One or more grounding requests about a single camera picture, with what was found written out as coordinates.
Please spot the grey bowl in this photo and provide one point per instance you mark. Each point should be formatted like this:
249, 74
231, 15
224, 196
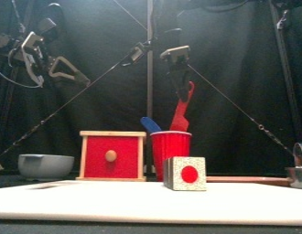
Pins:
44, 167

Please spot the white cutting board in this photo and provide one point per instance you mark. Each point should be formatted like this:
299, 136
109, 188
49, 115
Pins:
148, 204

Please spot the red spatula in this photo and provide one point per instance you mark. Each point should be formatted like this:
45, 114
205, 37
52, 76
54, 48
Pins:
180, 117

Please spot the slanted metal frame post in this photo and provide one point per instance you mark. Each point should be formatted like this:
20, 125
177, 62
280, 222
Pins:
287, 82

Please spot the toy sushi roll block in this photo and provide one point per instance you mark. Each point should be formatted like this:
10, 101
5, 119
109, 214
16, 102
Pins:
188, 173

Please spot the wooden box with red drawer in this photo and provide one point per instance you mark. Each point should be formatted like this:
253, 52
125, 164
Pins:
111, 155

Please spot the vertical metal frame pole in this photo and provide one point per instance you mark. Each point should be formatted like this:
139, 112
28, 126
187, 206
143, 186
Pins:
149, 100

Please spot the pink plate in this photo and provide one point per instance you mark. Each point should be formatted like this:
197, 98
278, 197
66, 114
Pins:
245, 179

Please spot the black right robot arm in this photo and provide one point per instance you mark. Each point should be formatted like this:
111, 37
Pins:
175, 35

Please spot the red plastic cup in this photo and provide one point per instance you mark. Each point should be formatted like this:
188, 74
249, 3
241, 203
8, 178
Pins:
169, 149

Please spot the small metal cup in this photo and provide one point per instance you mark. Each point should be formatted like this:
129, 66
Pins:
298, 170

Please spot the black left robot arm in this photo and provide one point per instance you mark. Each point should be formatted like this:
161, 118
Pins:
50, 13

